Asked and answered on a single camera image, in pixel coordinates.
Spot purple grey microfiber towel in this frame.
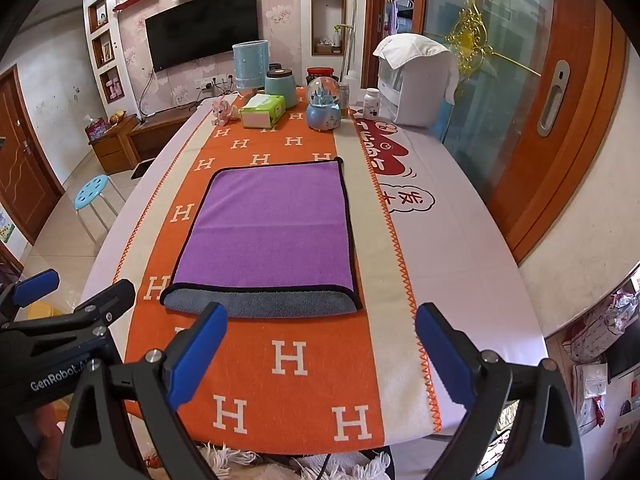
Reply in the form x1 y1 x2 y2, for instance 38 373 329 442
160 157 362 320

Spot brown wooden door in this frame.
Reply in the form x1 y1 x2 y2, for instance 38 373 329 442
0 65 64 245

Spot blue plastic stool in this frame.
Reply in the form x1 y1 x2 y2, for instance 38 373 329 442
73 174 126 247

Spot wooden tv cabinet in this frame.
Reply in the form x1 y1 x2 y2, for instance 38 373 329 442
89 106 195 174

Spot orange H-pattern blanket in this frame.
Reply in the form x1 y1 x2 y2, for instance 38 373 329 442
115 107 442 454

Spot white printed tablecloth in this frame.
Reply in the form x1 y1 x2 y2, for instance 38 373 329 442
85 104 547 431

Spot pink toy figurine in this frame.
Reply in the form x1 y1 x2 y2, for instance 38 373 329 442
210 96 240 127

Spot green tissue box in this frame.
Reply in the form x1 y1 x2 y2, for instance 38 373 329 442
240 93 286 129

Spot teal lidded canister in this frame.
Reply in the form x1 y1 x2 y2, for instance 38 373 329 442
265 68 298 108

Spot light blue cylindrical container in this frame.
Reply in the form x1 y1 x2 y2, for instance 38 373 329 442
232 40 269 91

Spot red lidded jar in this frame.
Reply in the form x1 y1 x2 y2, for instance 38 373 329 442
306 66 334 84

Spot white pill bottle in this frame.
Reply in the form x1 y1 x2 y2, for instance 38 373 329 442
362 88 381 120

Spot white water dispenser appliance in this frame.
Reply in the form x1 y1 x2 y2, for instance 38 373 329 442
378 48 459 128

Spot white folded cloth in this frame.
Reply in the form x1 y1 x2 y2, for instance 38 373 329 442
373 32 449 70

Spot black wall television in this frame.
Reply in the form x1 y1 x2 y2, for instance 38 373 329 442
145 0 259 73

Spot silver sliding door handle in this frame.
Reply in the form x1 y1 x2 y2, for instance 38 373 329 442
537 60 570 138

